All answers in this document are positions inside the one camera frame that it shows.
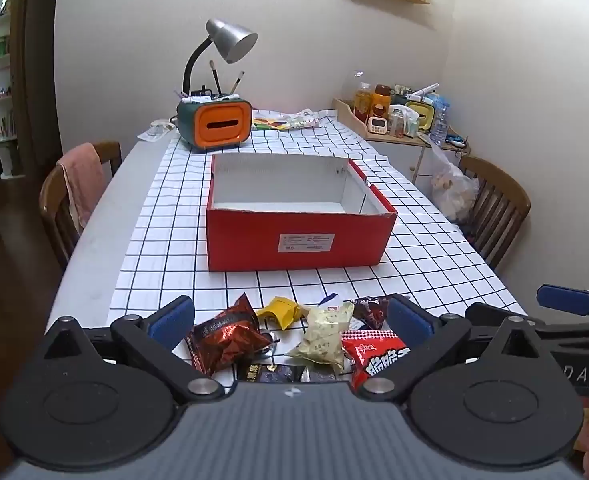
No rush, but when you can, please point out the white stick device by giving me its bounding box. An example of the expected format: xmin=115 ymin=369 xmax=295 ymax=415
xmin=407 ymin=82 xmax=440 ymax=101

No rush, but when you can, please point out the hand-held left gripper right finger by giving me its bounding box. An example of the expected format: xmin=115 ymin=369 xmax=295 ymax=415
xmin=357 ymin=294 xmax=555 ymax=403

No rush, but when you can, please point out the white storage shelf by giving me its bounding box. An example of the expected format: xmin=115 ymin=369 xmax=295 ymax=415
xmin=0 ymin=0 xmax=25 ymax=178

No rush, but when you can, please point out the yellow snack packet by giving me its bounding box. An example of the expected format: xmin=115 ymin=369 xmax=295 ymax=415
xmin=256 ymin=296 xmax=311 ymax=332

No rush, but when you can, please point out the orange green desk organizer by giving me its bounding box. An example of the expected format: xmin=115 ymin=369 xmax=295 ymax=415
xmin=176 ymin=97 xmax=253 ymax=152

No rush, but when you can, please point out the black snack packet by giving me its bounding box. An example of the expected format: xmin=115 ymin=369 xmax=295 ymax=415
xmin=239 ymin=362 xmax=308 ymax=385

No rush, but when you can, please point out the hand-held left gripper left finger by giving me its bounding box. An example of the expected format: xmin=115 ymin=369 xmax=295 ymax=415
xmin=34 ymin=296 xmax=224 ymax=403

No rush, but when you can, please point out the dark brown snack packet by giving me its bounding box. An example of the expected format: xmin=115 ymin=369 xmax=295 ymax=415
xmin=349 ymin=296 xmax=393 ymax=332

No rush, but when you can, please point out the grey desk lamp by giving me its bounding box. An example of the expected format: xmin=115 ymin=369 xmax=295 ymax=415
xmin=183 ymin=18 xmax=259 ymax=98

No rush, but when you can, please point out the yellow tissue box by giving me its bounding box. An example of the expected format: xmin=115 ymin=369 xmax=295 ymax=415
xmin=405 ymin=101 xmax=436 ymax=133

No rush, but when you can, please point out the red white snack packet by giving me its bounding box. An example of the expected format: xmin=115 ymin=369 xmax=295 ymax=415
xmin=342 ymin=330 xmax=408 ymax=393

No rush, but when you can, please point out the white black grid tablecloth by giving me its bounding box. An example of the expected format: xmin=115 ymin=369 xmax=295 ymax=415
xmin=109 ymin=107 xmax=523 ymax=396

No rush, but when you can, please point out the clear water bottle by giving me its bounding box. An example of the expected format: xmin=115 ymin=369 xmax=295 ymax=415
xmin=429 ymin=95 xmax=450 ymax=147

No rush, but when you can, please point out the clear bag with jars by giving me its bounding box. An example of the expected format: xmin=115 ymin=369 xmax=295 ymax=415
xmin=387 ymin=105 xmax=420 ymax=139

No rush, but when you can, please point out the dark red foil snack packet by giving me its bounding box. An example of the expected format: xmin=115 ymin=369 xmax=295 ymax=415
xmin=184 ymin=292 xmax=274 ymax=377

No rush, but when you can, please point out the small silver candy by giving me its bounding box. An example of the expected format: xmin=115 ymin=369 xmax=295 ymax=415
xmin=259 ymin=330 xmax=281 ymax=356

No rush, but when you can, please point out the white side cabinet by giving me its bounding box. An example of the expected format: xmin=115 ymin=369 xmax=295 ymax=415
xmin=332 ymin=97 xmax=471 ymax=186

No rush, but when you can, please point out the clear plastic bag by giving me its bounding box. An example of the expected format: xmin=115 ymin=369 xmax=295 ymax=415
xmin=427 ymin=132 xmax=480 ymax=225

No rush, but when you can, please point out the red cardboard box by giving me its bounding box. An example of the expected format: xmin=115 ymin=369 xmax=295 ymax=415
xmin=205 ymin=152 xmax=398 ymax=272

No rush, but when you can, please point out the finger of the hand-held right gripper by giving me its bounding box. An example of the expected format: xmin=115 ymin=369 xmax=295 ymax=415
xmin=467 ymin=302 xmax=545 ymax=333
xmin=535 ymin=284 xmax=589 ymax=318

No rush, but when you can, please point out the pink towel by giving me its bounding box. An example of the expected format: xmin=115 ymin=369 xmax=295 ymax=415
xmin=57 ymin=143 xmax=106 ymax=228

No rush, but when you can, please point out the beige snack packet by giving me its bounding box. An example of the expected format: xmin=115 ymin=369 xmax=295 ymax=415
xmin=284 ymin=302 xmax=355 ymax=372

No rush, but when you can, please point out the wooden chair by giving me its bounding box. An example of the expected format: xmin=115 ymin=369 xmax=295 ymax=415
xmin=457 ymin=155 xmax=532 ymax=272
xmin=38 ymin=141 xmax=123 ymax=271

